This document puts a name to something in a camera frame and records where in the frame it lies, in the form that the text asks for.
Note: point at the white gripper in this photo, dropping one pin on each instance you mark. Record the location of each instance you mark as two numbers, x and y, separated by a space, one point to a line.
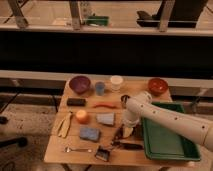
127 131

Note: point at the dark red grape bunch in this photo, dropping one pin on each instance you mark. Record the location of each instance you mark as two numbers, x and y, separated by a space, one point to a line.
118 134

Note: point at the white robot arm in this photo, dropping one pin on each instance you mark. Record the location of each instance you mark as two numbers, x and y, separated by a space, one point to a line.
198 130

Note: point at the red bowl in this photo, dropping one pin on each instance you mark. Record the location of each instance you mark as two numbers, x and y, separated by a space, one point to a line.
157 86

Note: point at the purple bowl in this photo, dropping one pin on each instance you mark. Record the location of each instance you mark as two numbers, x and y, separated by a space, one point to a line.
80 84

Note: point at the light blue cloth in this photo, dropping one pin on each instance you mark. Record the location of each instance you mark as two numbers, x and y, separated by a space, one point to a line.
106 118

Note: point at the wooden table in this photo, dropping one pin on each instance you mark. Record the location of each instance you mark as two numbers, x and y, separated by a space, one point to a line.
118 157

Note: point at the orange carrot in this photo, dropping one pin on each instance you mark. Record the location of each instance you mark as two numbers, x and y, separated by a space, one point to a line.
111 106

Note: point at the small metal cup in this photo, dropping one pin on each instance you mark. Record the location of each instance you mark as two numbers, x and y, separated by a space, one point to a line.
124 99

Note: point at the black binder clip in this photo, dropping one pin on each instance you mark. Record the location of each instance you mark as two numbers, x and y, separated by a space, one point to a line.
102 154

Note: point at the blue sponge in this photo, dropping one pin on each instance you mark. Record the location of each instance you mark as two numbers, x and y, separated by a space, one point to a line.
88 133

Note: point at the green plastic tray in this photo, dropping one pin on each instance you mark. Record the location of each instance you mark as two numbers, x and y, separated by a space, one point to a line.
161 143

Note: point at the yellow apple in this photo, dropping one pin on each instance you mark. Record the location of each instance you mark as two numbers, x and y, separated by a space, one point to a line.
82 116

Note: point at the white cup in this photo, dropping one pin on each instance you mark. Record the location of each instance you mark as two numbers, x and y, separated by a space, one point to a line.
116 82

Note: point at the blue cup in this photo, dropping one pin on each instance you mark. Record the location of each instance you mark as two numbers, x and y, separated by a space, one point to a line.
100 88

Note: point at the black rectangular block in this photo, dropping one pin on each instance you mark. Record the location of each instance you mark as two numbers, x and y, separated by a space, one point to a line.
76 102

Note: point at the banana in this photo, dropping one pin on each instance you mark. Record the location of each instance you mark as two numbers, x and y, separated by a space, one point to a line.
63 126

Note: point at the green box on shelf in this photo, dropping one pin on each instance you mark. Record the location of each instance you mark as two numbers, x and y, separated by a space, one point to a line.
97 20

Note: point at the dark handled tool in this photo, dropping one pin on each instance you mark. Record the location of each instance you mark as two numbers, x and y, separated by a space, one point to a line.
127 146

